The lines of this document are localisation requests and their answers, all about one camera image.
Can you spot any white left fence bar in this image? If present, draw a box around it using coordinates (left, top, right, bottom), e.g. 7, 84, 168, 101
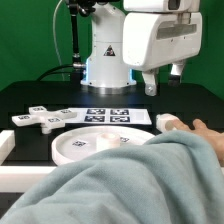
0, 130, 15, 166

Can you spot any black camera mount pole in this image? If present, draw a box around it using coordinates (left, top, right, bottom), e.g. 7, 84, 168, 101
65, 0, 96, 84

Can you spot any white marker sheet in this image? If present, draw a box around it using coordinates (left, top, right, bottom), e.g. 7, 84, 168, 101
66, 108, 152, 125

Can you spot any person's hand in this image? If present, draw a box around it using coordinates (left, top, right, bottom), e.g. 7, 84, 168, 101
165, 119, 224, 167

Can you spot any white fence bar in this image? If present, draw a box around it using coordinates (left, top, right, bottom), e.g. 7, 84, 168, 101
0, 130, 15, 166
0, 166, 55, 193

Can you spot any white cross-shaped table base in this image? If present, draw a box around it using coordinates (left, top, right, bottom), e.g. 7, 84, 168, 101
12, 106, 77, 134

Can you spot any white round table top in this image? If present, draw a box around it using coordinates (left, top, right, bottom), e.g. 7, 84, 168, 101
51, 126, 154, 165

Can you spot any black cable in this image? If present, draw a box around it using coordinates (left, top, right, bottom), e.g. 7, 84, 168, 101
36, 64, 75, 82

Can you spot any grey cable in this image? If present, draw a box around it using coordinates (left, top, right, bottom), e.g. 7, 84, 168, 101
52, 0, 66, 81

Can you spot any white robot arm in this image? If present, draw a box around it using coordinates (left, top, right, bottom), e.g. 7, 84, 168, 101
81, 0, 202, 96

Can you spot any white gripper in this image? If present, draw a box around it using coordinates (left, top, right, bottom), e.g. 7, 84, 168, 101
123, 13, 202, 96

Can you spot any white front fence bar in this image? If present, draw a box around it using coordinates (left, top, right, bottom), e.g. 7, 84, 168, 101
0, 166, 55, 193

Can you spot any teal sleeved forearm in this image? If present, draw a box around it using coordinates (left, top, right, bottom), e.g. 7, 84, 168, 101
0, 131, 224, 224

